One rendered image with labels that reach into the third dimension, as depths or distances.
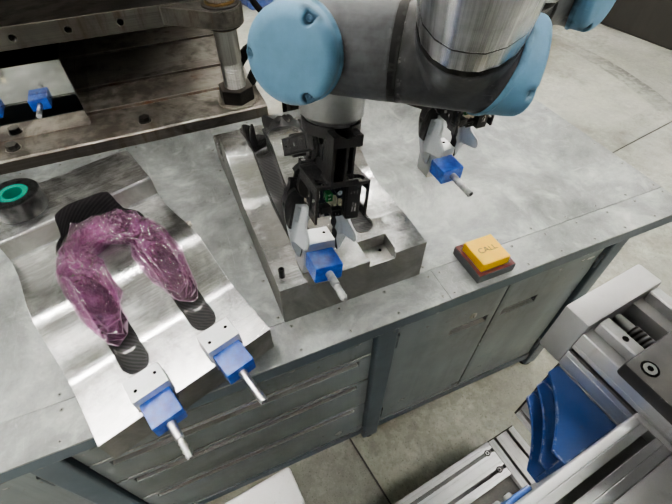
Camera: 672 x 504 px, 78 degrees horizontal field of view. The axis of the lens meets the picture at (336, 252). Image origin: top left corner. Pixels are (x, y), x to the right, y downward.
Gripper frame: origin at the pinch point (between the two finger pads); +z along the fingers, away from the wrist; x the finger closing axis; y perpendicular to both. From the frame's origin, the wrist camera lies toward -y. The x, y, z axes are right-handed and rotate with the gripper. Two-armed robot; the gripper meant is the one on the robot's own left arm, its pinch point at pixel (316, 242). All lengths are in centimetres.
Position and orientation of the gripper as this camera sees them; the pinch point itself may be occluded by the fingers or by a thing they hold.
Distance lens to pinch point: 62.7
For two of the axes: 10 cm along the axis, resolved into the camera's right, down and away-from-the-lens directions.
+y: 4.0, 5.9, -7.0
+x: 9.1, -2.0, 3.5
